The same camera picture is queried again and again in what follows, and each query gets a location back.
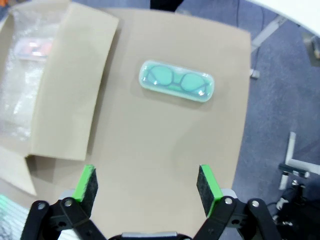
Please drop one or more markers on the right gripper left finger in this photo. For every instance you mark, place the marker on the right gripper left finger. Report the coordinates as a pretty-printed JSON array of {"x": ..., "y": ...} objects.
[{"x": 86, "y": 190}]

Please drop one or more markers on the brown cardboard shipping box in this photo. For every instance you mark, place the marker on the brown cardboard shipping box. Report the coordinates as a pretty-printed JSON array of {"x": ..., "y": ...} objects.
[{"x": 75, "y": 87}]

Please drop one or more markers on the white desk leg frame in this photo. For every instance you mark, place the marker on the white desk leg frame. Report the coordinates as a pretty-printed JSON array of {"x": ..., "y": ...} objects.
[{"x": 290, "y": 150}]

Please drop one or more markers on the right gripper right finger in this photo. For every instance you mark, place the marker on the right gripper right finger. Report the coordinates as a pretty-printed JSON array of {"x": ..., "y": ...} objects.
[{"x": 207, "y": 190}]

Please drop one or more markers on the red glasses case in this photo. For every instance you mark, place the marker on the red glasses case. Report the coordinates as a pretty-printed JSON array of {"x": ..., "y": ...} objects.
[{"x": 32, "y": 48}]

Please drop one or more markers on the grey desk leg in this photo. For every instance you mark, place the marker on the grey desk leg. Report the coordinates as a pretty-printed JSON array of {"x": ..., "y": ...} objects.
[{"x": 267, "y": 32}]

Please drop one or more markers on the clear bubble wrap sheet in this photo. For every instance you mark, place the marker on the clear bubble wrap sheet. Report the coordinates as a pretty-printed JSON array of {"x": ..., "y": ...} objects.
[{"x": 20, "y": 95}]

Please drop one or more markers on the white desk top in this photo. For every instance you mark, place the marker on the white desk top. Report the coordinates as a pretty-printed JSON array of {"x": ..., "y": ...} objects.
[{"x": 300, "y": 12}]

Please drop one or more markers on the translucent teal glasses case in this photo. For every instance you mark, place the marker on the translucent teal glasses case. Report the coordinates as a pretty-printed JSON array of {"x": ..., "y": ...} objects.
[{"x": 175, "y": 71}]

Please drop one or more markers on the white ribbed fabric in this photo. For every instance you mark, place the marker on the white ribbed fabric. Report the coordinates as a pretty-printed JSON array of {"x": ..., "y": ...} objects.
[{"x": 10, "y": 220}]

